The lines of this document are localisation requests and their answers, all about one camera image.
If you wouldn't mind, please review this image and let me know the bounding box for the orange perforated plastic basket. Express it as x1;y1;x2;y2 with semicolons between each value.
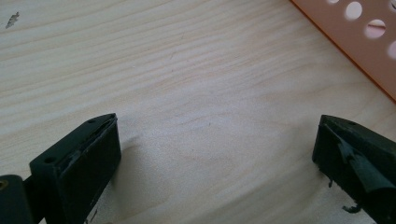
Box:
290;0;396;103

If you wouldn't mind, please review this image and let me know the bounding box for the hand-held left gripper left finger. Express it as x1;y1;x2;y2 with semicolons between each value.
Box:
29;112;122;224

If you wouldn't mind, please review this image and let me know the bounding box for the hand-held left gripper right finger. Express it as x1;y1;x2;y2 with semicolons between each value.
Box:
312;114;396;224

